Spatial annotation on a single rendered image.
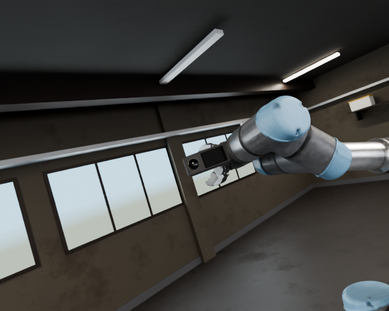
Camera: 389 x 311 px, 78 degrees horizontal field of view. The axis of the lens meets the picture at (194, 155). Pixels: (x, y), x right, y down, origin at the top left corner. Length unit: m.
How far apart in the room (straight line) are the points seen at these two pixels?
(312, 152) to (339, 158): 0.05
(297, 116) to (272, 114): 0.04
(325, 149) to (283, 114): 0.11
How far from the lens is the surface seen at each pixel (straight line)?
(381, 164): 0.79
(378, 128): 7.51
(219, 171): 0.58
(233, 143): 0.49
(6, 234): 3.74
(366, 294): 0.79
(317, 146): 0.46
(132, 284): 4.20
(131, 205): 4.05
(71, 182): 3.83
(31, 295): 3.87
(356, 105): 7.07
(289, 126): 0.40
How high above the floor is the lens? 1.75
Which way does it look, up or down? 2 degrees up
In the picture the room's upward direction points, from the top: 17 degrees counter-clockwise
